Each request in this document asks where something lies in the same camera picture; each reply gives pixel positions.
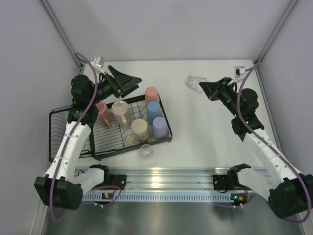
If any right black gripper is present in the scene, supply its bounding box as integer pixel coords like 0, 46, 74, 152
200, 77, 242, 118

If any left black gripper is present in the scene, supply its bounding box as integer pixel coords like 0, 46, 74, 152
89, 65, 142, 105

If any pale pink iridescent mug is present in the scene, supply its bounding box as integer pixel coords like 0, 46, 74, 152
111, 100, 132, 128

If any clear glass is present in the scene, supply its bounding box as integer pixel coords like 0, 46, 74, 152
139, 144, 154, 159
184, 76, 207, 94

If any salmon pink plastic tumbler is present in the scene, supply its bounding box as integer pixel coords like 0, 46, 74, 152
145, 86, 160, 106

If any pink ghost pattern mug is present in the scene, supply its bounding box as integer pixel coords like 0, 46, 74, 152
96, 101, 112, 128

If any blue plastic tumbler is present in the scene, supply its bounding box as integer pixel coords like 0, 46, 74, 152
147, 101, 162, 125

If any cream seashell mug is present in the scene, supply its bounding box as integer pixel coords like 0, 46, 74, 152
126, 119, 152, 147

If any purple plastic tumbler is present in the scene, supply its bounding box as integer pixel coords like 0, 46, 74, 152
153, 117, 169, 139

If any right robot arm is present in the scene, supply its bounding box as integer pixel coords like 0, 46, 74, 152
200, 77, 313, 219

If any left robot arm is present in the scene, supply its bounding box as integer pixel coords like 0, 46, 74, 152
34, 65, 142, 210

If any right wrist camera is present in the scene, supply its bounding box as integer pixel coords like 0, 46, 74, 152
229, 66, 247, 84

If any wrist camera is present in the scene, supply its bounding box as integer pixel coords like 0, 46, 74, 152
229, 66, 247, 84
91, 56, 107, 74

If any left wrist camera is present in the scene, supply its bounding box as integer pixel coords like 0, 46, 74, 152
91, 56, 107, 74

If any black wire dish rack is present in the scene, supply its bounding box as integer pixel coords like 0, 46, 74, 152
48, 94, 173, 162

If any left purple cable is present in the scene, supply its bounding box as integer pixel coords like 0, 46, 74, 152
50, 52, 122, 222

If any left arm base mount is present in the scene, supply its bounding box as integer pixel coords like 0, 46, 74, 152
89, 164, 127, 190

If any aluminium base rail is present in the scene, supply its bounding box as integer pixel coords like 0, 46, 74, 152
41, 167, 306, 191

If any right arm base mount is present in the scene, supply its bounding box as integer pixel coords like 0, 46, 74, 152
212, 164, 251, 193

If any perforated cable tray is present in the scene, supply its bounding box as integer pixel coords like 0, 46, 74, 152
82, 192, 237, 203

